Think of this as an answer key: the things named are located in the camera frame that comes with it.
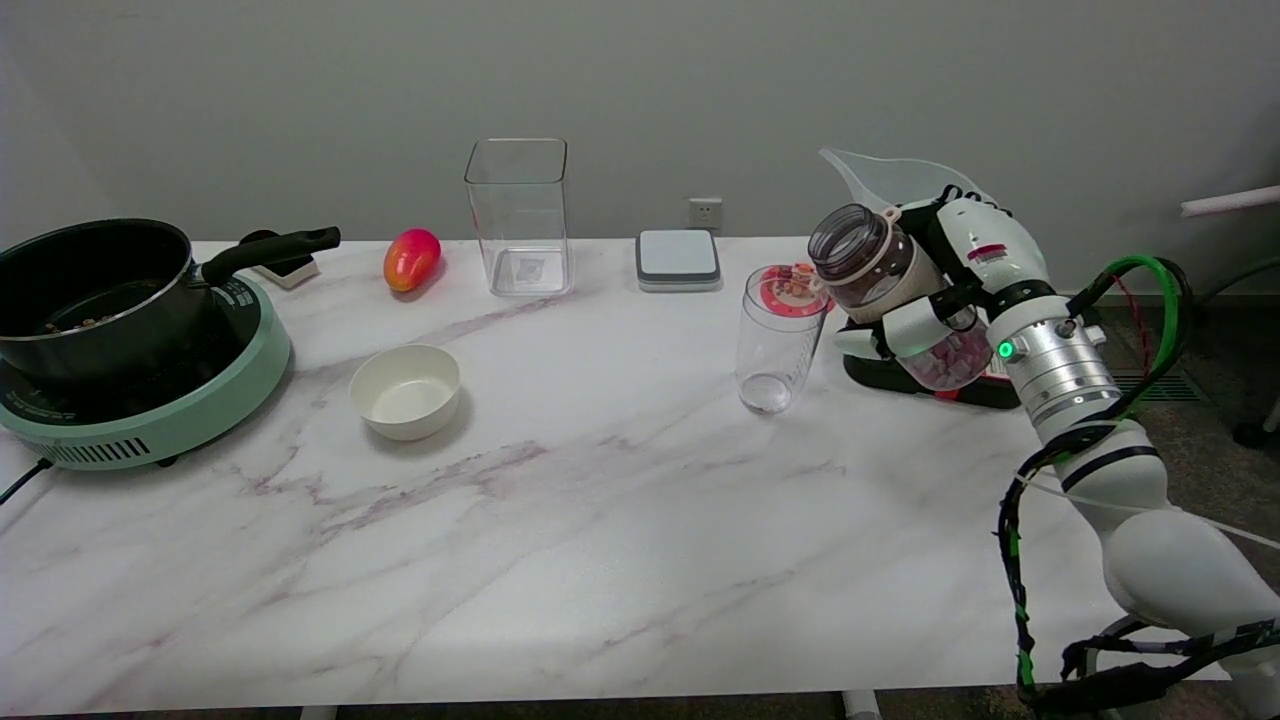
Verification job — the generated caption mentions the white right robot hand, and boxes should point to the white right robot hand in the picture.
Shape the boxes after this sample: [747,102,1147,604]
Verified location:
[835,197,1056,361]

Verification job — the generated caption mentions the pink candy pieces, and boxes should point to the pink candy pieces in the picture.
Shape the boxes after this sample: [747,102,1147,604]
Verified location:
[900,325,991,391]

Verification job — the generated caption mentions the clear plastic bottle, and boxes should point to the clear plastic bottle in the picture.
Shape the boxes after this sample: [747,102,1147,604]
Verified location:
[808,203,993,392]

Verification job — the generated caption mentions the clear plastic measuring jug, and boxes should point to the clear plastic measuring jug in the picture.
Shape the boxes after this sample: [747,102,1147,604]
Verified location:
[820,148,1001,217]

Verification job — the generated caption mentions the tall clear measuring cup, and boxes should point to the tall clear measuring cup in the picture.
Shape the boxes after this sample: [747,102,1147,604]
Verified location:
[736,265,831,416]

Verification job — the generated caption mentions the black device with red label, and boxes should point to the black device with red label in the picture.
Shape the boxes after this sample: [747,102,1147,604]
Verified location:
[843,350,1023,411]

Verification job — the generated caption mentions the floor vent grille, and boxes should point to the floor vent grille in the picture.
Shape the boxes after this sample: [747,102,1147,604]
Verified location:
[1105,370,1196,403]

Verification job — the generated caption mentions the red round lid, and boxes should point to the red round lid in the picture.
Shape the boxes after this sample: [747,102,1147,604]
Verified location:
[757,262,837,319]

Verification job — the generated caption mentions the white pipe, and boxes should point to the white pipe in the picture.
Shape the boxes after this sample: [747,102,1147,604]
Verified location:
[1180,185,1280,219]

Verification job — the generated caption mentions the grey white square scale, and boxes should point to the grey white square scale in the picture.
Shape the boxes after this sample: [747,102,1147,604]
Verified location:
[635,229,723,293]

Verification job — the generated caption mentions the clear square storage container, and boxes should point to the clear square storage container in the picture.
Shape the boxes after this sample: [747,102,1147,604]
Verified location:
[464,138,573,298]

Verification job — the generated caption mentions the red orange toy mango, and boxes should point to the red orange toy mango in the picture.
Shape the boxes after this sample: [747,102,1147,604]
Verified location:
[384,228,443,293]

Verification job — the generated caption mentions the white bowl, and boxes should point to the white bowl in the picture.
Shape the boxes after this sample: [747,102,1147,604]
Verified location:
[349,344,463,442]

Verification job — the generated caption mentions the black white small gadget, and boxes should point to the black white small gadget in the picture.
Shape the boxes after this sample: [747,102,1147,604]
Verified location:
[238,230,323,291]

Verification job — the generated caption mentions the green induction cooker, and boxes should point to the green induction cooker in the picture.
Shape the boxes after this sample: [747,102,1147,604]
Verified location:
[0,272,293,471]

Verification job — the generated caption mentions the black saucepan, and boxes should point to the black saucepan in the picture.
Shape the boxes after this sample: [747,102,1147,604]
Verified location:
[0,218,342,389]

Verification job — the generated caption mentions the black cooker power cord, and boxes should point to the black cooker power cord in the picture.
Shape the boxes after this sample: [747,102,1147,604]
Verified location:
[0,458,53,506]

